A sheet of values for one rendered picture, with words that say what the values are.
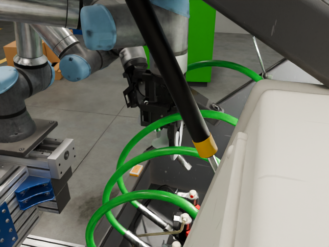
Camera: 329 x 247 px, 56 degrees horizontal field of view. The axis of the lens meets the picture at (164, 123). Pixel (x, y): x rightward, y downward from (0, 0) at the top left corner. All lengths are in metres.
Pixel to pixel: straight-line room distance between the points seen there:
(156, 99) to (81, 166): 2.16
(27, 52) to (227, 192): 1.09
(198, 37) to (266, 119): 3.80
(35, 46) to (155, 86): 0.65
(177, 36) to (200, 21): 3.36
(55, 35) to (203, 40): 3.18
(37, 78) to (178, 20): 0.75
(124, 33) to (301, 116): 0.41
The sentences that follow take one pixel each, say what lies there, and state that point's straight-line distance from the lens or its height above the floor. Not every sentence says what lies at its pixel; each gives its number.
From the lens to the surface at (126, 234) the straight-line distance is 0.69.
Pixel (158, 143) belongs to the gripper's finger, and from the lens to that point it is 0.69.
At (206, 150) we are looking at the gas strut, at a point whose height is 1.46.
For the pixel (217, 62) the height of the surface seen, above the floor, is 1.42.
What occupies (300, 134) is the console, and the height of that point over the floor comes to 1.55.
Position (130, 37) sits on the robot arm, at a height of 1.50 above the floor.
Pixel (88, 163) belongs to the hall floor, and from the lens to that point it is 2.78.
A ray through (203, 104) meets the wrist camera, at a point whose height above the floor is 1.36.
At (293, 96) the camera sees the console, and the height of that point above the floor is 1.55.
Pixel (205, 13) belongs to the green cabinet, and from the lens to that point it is 3.92.
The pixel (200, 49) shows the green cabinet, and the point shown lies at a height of 0.52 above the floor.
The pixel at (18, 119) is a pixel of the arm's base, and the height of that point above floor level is 1.11.
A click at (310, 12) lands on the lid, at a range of 0.21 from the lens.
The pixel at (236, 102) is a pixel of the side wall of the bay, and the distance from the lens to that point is 0.97.
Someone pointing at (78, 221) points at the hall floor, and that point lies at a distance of 2.30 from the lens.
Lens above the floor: 1.63
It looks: 30 degrees down
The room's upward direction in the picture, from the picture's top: straight up
